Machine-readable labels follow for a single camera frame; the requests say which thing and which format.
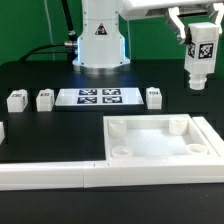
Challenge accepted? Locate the white marker plate with tags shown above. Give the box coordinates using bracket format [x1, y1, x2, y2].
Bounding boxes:
[55, 88, 143, 106]

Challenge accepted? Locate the white square table top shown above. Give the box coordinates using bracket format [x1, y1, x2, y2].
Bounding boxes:
[103, 114, 218, 159]

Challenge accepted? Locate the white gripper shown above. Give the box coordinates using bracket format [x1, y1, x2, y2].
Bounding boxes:
[119, 0, 224, 44]

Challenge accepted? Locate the black cable horizontal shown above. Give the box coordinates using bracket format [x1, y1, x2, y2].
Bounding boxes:
[19, 41, 78, 62]

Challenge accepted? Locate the black cable thick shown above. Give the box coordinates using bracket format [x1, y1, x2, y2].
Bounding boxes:
[61, 0, 76, 41]

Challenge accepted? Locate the white U-shaped obstacle fence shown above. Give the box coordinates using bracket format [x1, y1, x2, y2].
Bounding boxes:
[0, 117, 224, 191]

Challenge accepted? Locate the white block at left edge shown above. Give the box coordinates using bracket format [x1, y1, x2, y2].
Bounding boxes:
[0, 122, 5, 145]

